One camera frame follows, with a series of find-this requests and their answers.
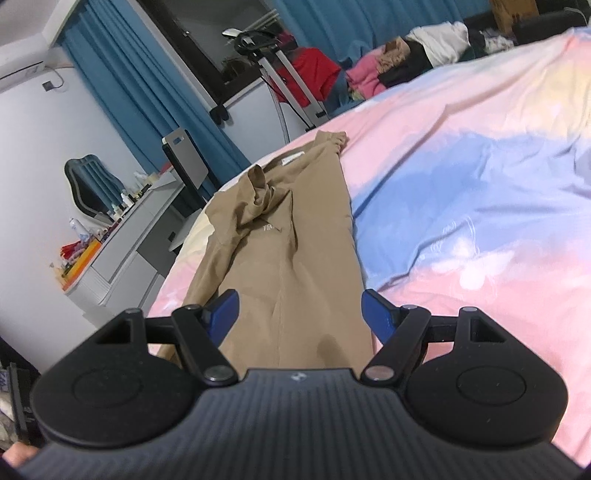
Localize teal cloth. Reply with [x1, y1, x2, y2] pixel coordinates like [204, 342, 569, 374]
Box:
[329, 73, 357, 112]

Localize row of small desk bottles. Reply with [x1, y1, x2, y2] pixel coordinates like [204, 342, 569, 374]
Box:
[69, 171, 161, 241]

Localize white clothes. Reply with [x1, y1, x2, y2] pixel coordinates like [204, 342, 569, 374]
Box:
[406, 21, 472, 65]

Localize orange box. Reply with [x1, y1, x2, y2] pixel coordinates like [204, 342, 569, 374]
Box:
[60, 239, 103, 282]

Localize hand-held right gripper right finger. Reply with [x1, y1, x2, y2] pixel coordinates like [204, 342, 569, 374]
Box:
[361, 288, 509, 385]

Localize pastel pink blue blanket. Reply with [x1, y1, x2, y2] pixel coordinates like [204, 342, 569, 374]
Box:
[145, 21, 591, 467]

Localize white air conditioner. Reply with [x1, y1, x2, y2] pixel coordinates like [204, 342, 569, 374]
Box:
[0, 39, 64, 90]

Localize black jacket with fur collar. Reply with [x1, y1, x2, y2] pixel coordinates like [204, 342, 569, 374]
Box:
[379, 39, 435, 88]

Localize red cloth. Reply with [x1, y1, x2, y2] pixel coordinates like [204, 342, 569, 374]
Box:
[268, 48, 345, 110]

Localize brown cardboard box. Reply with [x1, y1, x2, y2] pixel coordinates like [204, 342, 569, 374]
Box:
[488, 0, 541, 35]

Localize dark window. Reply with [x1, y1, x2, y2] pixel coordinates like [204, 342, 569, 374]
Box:
[139, 0, 287, 109]

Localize pink clothes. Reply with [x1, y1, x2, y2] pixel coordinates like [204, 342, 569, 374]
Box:
[346, 51, 393, 100]

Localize silver camera tripod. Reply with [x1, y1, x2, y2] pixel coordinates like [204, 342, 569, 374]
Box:
[222, 28, 331, 139]

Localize black framed mirror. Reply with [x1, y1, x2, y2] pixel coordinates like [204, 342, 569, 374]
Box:
[64, 156, 126, 220]

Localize black and white chair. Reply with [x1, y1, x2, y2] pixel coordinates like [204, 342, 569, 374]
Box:
[161, 129, 211, 215]

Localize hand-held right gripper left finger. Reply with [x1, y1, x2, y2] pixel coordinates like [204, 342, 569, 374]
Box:
[92, 288, 241, 385]

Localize black bag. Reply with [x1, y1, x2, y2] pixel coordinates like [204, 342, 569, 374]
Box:
[512, 9, 591, 47]

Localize white desk with drawers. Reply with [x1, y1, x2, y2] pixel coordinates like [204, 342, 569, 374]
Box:
[62, 171, 206, 317]

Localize tan printed shirt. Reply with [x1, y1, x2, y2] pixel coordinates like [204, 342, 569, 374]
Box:
[157, 130, 375, 370]

